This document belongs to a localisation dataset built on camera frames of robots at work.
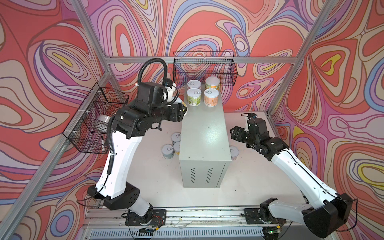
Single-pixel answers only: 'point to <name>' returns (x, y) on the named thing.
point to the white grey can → (234, 152)
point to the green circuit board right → (273, 231)
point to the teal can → (168, 151)
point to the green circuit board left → (146, 231)
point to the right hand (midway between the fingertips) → (237, 134)
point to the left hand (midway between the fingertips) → (180, 106)
